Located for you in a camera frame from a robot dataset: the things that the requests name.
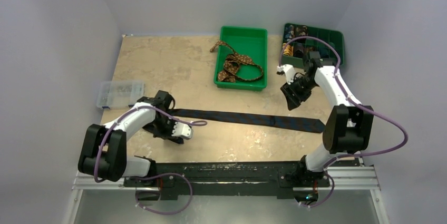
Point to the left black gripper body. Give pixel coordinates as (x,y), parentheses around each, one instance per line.
(164,127)

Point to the dark navy striped tie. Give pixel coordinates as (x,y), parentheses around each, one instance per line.
(275,121)

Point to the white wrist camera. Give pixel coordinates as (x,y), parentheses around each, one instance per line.
(181,130)
(288,71)

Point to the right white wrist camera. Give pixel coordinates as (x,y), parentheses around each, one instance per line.
(288,71)

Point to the blue patterned rolled tie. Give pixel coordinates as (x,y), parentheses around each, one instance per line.
(289,32)

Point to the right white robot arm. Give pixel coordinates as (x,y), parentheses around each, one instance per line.
(348,128)

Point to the bright green plastic tray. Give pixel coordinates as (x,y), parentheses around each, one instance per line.
(247,41)

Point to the dark green compartment organizer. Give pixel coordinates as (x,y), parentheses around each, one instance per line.
(303,47)

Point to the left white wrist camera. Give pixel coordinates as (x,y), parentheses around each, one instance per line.
(181,130)

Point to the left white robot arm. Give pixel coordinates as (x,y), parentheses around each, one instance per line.
(104,150)

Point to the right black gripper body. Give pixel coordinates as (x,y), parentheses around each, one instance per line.
(294,92)

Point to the clear plastic parts box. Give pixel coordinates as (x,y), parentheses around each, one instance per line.
(119,94)

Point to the dark brown rolled tie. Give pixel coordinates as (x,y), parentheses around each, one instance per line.
(301,30)

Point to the black mounting base rail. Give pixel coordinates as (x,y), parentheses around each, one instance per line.
(280,179)

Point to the orange striped rolled tie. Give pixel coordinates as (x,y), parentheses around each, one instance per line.
(288,50)

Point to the brown patterned tie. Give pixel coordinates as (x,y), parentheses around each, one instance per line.
(232,64)

